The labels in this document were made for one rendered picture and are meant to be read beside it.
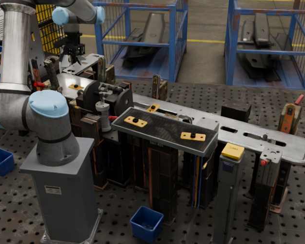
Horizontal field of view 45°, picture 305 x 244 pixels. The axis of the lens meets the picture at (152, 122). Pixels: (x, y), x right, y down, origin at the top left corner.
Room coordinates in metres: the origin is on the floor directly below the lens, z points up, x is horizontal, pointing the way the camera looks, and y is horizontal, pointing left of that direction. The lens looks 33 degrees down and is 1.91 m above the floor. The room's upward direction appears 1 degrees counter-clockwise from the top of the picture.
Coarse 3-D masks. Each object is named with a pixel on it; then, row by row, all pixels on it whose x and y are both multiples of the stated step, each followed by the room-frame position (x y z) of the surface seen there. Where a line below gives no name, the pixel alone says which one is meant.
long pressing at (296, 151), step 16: (48, 80) 1.82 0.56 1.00; (64, 80) 1.81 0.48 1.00; (80, 80) 1.81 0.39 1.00; (64, 96) 1.63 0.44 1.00; (144, 96) 1.62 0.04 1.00; (176, 112) 1.46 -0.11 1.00; (192, 112) 1.46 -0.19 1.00; (240, 128) 1.32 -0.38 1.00; (256, 128) 1.31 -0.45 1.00; (240, 144) 1.20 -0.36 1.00; (256, 144) 1.20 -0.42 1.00; (272, 144) 1.20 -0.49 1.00; (288, 144) 1.20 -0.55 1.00; (304, 144) 1.19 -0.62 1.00; (288, 160) 1.10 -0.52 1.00; (304, 160) 1.10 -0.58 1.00
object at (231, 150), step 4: (228, 144) 0.99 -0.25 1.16; (232, 144) 0.99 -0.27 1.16; (224, 148) 0.97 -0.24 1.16; (228, 148) 0.97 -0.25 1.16; (232, 148) 0.97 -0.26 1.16; (236, 148) 0.97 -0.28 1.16; (240, 148) 0.97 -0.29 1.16; (224, 152) 0.95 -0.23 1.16; (228, 152) 0.95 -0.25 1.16; (232, 152) 0.95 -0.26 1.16; (236, 152) 0.95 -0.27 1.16; (240, 152) 0.95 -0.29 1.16; (228, 156) 0.94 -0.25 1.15; (232, 156) 0.93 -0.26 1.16; (236, 156) 0.93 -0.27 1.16; (240, 156) 0.94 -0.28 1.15
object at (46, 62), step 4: (52, 60) 1.61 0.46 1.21; (44, 64) 1.59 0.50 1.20; (48, 64) 1.57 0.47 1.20; (52, 64) 1.59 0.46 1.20; (48, 68) 1.58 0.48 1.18; (52, 68) 1.58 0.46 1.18; (48, 72) 1.59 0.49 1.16; (52, 72) 1.58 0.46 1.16; (48, 76) 1.60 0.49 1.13; (52, 76) 1.58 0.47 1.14; (56, 76) 1.60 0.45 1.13; (52, 80) 1.59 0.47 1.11; (56, 80) 1.59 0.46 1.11; (52, 84) 1.60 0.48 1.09; (56, 84) 1.59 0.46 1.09; (56, 88) 1.59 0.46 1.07
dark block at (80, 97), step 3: (78, 96) 1.42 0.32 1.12; (81, 96) 1.42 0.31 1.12; (78, 99) 1.40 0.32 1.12; (81, 99) 1.39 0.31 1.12; (78, 102) 1.40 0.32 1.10; (81, 102) 1.39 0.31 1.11; (78, 105) 1.40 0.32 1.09; (81, 105) 1.39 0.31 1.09; (81, 111) 1.39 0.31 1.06; (84, 111) 1.39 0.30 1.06; (81, 114) 1.40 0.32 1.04; (84, 114) 1.39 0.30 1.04; (81, 117) 1.40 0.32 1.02; (81, 129) 1.41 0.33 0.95
